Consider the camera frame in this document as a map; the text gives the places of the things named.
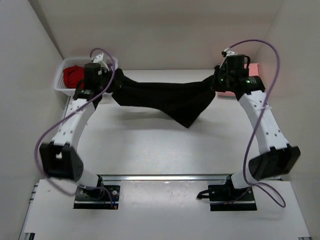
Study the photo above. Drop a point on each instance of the red t shirt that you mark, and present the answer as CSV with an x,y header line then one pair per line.
x,y
72,76

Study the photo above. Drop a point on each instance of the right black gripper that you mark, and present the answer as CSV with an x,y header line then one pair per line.
x,y
220,70

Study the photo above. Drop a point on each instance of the aluminium table rail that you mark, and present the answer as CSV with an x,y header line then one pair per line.
x,y
162,177

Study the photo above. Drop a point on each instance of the folded pink t shirt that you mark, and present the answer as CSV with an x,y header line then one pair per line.
x,y
253,71

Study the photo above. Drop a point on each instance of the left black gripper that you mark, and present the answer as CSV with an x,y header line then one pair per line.
x,y
106,71

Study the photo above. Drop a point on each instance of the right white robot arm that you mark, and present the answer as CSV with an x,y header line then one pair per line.
x,y
276,155

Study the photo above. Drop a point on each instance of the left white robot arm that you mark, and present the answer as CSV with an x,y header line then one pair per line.
x,y
59,157

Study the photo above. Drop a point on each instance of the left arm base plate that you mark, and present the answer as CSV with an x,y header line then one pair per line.
x,y
99,199

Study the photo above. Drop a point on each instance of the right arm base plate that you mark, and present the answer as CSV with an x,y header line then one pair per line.
x,y
223,198

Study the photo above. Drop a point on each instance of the black t shirt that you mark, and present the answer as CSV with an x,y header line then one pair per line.
x,y
183,102

